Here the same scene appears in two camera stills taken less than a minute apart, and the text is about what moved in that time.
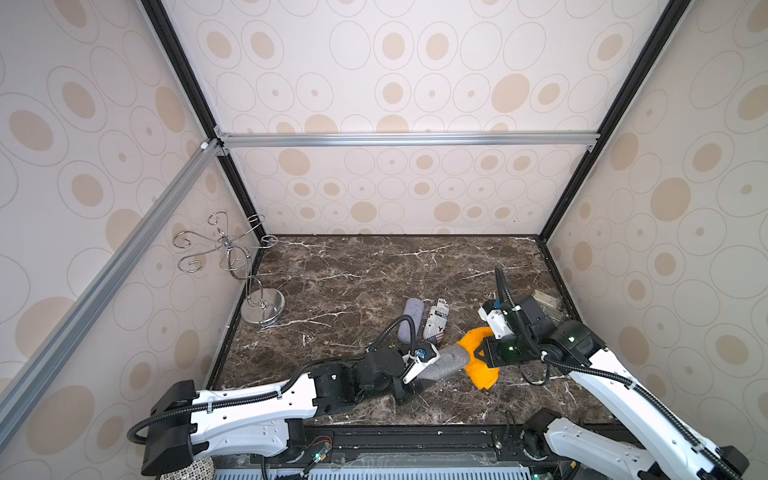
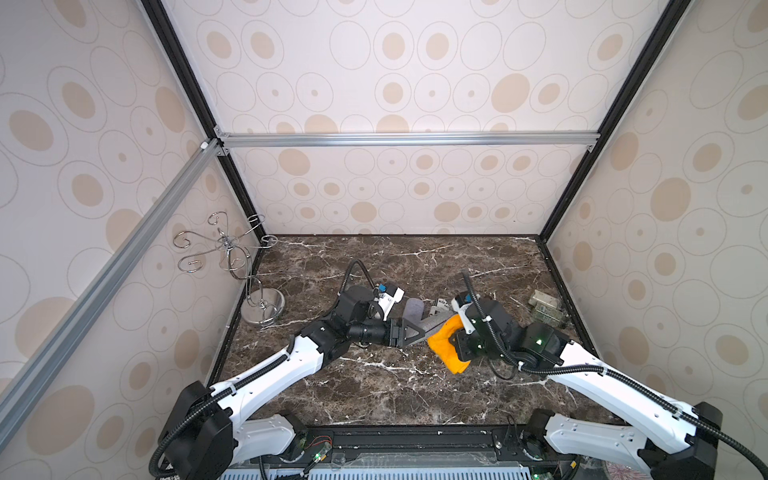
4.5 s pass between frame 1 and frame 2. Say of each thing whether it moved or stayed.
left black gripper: moved
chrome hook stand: stayed
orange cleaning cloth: moved
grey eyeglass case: moved
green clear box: stayed
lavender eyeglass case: stayed
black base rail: stayed
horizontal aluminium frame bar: stayed
